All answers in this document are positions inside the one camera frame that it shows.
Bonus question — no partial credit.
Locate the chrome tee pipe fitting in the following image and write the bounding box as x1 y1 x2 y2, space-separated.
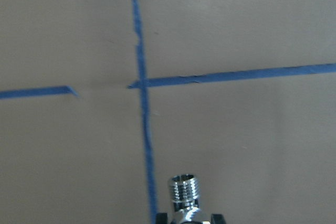
168 174 210 223

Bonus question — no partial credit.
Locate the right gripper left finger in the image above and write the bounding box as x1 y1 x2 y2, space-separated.
156 212 168 224

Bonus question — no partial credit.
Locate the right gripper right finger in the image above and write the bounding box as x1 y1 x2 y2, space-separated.
211 214 225 224

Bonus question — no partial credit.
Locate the brown paper table cover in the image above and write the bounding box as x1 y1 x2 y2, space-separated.
1 0 335 223

